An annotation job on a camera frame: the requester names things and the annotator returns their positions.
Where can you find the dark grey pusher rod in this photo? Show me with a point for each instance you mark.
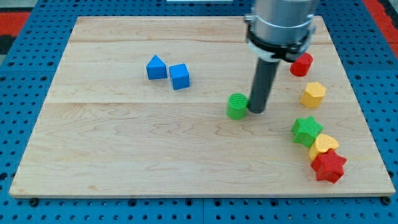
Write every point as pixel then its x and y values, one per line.
pixel 261 86

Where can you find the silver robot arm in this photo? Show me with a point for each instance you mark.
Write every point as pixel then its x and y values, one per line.
pixel 280 29

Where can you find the green star block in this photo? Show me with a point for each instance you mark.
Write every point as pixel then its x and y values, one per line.
pixel 306 130

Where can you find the red star block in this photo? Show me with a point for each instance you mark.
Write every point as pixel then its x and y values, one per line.
pixel 329 166

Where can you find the green cylinder block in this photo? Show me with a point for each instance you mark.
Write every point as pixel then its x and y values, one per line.
pixel 237 104

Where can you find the blue cube block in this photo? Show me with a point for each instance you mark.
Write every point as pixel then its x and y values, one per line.
pixel 179 76

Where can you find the light wooden board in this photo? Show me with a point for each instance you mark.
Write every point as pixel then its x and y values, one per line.
pixel 107 131

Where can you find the blue triangle block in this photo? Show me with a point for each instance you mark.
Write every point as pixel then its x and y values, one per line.
pixel 156 68

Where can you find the red cylinder block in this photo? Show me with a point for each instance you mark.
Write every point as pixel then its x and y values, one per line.
pixel 302 65

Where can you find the yellow hexagon block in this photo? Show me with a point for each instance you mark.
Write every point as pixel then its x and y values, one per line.
pixel 313 95

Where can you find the yellow heart block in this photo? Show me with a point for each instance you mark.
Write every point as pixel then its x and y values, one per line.
pixel 321 145

